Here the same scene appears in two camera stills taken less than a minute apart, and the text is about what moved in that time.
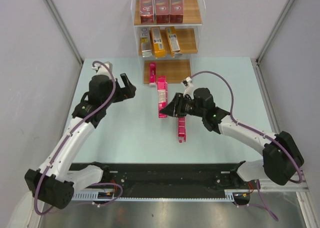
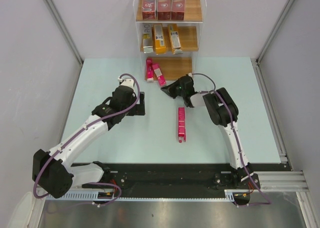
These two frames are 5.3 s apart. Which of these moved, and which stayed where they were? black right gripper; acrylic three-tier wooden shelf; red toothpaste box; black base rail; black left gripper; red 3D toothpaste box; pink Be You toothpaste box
Moved: pink Be You toothpaste box; black right gripper; black left gripper; red 3D toothpaste box; red toothpaste box
Stayed: black base rail; acrylic three-tier wooden shelf
